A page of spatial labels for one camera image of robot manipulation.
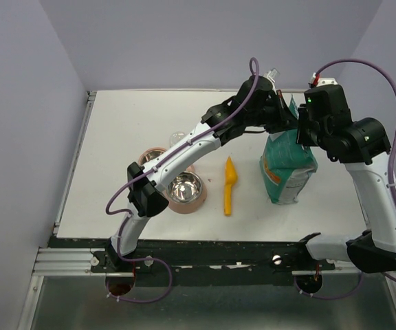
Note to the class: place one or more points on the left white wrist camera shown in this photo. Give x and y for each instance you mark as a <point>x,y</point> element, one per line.
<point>272,75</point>

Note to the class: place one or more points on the yellow plastic scoop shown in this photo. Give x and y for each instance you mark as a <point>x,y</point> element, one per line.
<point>231,178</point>

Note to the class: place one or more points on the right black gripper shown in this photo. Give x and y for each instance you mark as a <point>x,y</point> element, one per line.
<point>301,137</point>

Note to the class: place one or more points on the front steel bowl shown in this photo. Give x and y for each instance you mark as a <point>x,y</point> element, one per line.
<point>186,188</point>

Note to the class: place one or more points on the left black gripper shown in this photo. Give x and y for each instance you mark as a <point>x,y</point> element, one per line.
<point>282,121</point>

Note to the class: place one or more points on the aluminium frame extrusion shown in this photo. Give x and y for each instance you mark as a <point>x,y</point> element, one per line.
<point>65,262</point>

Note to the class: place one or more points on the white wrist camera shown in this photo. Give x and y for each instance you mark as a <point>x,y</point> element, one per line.
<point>272,75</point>
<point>318,81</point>

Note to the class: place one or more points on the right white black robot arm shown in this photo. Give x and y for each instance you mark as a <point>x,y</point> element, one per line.
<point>364,149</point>

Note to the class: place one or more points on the pink double pet feeder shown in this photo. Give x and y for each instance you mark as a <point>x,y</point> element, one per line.
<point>184,208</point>

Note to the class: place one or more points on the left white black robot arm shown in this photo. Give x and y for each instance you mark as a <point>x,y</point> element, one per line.
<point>257,104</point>

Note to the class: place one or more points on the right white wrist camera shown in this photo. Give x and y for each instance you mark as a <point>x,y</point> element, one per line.
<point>318,81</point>

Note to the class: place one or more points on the black mounting rail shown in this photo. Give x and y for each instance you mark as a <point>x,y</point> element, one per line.
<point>156,263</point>

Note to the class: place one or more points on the rear steel bowl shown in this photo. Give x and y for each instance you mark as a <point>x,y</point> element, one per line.
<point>150,154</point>

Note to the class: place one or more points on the steel bowl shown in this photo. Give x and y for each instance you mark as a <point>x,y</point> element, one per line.
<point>186,188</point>
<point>150,154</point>

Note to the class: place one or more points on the clear water bottle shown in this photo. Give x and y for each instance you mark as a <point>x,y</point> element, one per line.
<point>176,137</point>

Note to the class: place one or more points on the green pet food bag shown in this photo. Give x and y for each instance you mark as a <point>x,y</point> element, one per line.
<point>286,167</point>

